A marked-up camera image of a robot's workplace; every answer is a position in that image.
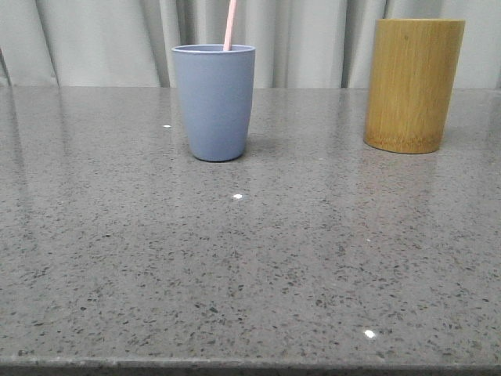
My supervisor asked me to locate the blue plastic cup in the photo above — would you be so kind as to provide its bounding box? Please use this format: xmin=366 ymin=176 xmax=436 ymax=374
xmin=172 ymin=44 xmax=256 ymax=162

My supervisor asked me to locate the bamboo cylindrical holder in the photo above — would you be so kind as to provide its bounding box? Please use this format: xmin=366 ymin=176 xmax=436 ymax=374
xmin=364 ymin=19 xmax=465 ymax=154

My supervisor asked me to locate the grey curtain backdrop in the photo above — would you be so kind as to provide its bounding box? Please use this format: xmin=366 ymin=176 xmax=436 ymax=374
xmin=1 ymin=1 xmax=500 ymax=89

